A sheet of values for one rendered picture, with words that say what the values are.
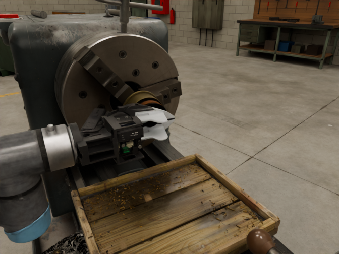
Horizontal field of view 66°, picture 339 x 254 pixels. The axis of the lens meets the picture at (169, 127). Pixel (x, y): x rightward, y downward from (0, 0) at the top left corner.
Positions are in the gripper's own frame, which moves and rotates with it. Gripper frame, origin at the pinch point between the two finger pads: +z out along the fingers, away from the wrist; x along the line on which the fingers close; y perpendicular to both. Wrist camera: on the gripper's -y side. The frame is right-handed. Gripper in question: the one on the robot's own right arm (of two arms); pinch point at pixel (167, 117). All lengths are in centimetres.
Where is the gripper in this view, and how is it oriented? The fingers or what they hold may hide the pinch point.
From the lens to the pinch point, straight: 56.5
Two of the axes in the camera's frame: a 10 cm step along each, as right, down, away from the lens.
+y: 4.8, 3.8, -7.9
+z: 8.8, -2.1, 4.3
